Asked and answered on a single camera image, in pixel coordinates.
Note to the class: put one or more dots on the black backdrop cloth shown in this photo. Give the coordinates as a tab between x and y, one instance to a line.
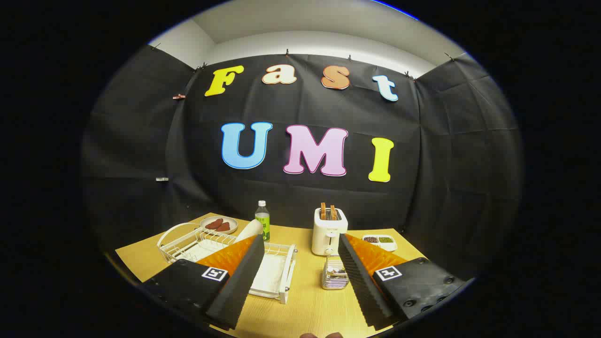
310	108

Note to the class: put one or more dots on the green label drink bottle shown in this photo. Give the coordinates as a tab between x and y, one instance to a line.
263	223

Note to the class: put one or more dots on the grey plate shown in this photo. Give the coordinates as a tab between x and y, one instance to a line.
249	230

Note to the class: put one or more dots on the red sausage piece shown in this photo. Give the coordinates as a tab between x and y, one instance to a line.
224	227
214	224

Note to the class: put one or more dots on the white divided bean dish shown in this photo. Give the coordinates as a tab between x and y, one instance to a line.
392	245

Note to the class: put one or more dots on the white toaster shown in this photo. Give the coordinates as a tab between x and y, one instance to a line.
327	234

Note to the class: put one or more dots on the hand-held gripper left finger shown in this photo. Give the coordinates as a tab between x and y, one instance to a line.
235	291

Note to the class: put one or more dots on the small grey saucer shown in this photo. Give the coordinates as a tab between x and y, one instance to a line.
206	229

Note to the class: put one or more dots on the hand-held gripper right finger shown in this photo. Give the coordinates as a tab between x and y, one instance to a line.
361	286

